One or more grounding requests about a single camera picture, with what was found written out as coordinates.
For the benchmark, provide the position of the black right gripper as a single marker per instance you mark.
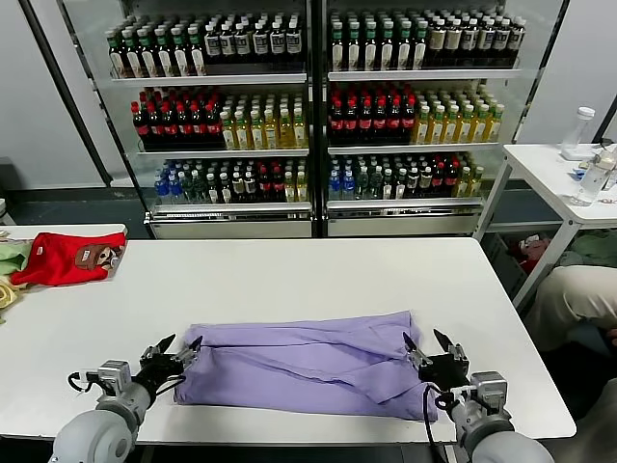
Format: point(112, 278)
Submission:
point(446, 372)

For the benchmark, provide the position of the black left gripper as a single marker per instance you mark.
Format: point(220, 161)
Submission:
point(161, 371)

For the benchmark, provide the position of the purple T-shirt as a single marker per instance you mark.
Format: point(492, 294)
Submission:
point(289, 371)

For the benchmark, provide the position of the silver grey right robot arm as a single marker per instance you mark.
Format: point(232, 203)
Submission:
point(501, 439)

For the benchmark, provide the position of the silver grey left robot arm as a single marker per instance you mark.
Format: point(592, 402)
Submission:
point(96, 434)

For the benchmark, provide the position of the red clothes pile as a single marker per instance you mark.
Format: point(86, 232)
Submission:
point(530, 251)

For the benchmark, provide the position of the person hand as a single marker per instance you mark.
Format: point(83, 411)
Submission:
point(612, 336)

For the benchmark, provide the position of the dark plastic crate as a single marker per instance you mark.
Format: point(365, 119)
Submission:
point(503, 265)

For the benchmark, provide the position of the glass beverage cooler cabinet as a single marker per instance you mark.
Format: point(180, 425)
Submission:
point(231, 226)
point(405, 226)

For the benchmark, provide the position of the red T-shirt bear print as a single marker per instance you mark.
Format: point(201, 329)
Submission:
point(58, 263)

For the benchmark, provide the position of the dark blue seat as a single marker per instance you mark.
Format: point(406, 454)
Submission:
point(583, 337)

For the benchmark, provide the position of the person leg beige trousers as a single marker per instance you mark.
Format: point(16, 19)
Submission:
point(602, 419)
point(573, 294)

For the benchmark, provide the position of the white cooler shelf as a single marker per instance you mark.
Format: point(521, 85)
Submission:
point(207, 79)
point(231, 206)
point(424, 74)
point(222, 152)
point(405, 203)
point(414, 148)

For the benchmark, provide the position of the small white table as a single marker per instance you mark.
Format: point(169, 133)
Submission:
point(72, 230)

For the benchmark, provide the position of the blue water bottle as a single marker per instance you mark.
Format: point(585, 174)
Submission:
point(161, 188)
point(348, 185)
point(335, 185)
point(174, 188)

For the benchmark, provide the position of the clear green water bottle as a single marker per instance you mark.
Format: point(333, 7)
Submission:
point(376, 185)
point(196, 187)
point(186, 188)
point(362, 185)

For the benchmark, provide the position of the small dark drink bottle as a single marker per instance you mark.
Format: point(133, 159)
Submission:
point(413, 182)
point(400, 185)
point(388, 185)
point(425, 181)
point(237, 185)
point(212, 187)
point(225, 187)
point(249, 185)

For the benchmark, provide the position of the small red-label cola bottle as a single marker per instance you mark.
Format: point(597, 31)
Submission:
point(263, 185)
point(453, 179)
point(278, 185)
point(438, 181)

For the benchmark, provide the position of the pale yellow garment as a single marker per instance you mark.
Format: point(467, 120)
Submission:
point(7, 294)

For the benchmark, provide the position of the small yellow juice bottle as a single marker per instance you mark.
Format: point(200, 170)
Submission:
point(477, 181)
point(289, 187)
point(465, 182)
point(302, 186)

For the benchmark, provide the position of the light green garment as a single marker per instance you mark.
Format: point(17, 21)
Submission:
point(12, 255)

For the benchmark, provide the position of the green cloth pile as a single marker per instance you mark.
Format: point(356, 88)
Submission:
point(593, 248)

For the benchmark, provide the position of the white side table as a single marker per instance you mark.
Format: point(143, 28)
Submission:
point(540, 164)

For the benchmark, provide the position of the red-cap cola bottle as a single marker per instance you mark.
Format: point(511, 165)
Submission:
point(409, 120)
point(337, 120)
point(154, 123)
point(168, 123)
point(380, 120)
point(196, 123)
point(212, 123)
point(395, 120)
point(351, 120)
point(140, 123)
point(182, 123)
point(366, 120)

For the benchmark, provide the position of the clear plastic water bottle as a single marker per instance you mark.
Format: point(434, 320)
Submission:
point(590, 185)

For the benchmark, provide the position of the small blue item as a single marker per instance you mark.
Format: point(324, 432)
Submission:
point(579, 170)

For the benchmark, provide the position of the white flat box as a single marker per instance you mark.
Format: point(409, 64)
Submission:
point(576, 155)

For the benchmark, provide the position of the tall clear bottle white cap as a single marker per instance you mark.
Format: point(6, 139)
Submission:
point(581, 132)

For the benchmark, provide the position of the green-cap bottle white label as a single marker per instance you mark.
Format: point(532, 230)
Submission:
point(387, 46)
point(129, 52)
point(420, 46)
point(161, 50)
point(195, 49)
point(114, 53)
point(339, 46)
point(145, 51)
point(370, 46)
point(354, 46)
point(404, 46)
point(178, 50)

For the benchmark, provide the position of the beige-label dark bottle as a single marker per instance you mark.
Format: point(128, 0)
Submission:
point(437, 41)
point(453, 41)

